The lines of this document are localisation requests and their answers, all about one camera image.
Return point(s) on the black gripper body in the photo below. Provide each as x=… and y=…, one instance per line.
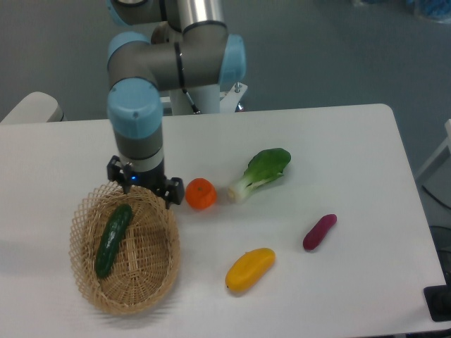
x=149, y=179

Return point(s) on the green cucumber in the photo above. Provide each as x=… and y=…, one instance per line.
x=111, y=238

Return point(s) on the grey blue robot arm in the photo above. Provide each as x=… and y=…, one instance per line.
x=140, y=70

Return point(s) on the woven wicker basket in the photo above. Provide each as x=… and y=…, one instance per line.
x=148, y=258

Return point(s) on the orange tangerine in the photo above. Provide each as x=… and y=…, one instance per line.
x=200, y=194

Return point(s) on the green bok choy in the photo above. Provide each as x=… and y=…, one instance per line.
x=266, y=166

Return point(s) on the yellow mango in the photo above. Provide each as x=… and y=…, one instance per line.
x=249, y=269

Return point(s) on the white chair armrest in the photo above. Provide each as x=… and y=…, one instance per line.
x=36, y=107

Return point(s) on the purple sweet potato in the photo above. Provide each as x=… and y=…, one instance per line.
x=318, y=232

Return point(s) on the white furniture at right edge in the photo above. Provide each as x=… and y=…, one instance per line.
x=436, y=159

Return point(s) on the black box at table edge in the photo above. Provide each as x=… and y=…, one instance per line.
x=438, y=302

